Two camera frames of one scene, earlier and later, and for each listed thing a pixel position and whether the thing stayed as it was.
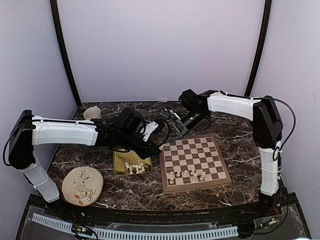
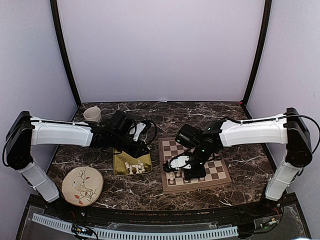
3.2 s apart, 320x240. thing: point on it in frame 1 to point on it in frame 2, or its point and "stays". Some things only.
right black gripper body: x=191 y=123 to x=201 y=156
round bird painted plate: x=82 y=186 stays
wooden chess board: x=192 y=164 stays
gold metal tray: x=125 y=162 stays
